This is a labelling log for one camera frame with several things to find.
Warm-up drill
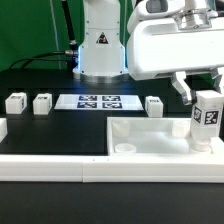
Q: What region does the white square table top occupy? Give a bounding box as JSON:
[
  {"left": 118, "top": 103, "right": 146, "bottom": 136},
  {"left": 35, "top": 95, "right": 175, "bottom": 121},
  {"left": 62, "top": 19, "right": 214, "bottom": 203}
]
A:
[{"left": 106, "top": 116, "right": 224, "bottom": 157}]

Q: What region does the white sheet with AprilTags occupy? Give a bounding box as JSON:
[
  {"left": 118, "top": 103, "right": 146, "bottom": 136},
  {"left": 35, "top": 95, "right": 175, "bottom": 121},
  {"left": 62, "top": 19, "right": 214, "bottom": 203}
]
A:
[{"left": 55, "top": 94, "right": 143, "bottom": 111}]

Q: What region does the black cable bundle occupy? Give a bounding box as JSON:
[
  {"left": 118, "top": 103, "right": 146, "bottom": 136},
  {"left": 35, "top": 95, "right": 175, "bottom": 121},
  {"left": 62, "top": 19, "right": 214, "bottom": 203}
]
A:
[{"left": 8, "top": 0, "right": 80, "bottom": 70}]

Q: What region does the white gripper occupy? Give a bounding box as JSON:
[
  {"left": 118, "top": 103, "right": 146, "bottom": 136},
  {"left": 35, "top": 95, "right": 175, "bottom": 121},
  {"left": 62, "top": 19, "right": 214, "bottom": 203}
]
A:
[{"left": 127, "top": 0, "right": 224, "bottom": 105}]

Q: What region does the white thin pole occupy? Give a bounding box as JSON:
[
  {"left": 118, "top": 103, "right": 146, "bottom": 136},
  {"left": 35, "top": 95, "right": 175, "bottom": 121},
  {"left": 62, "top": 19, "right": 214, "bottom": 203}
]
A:
[{"left": 49, "top": 0, "right": 63, "bottom": 70}]

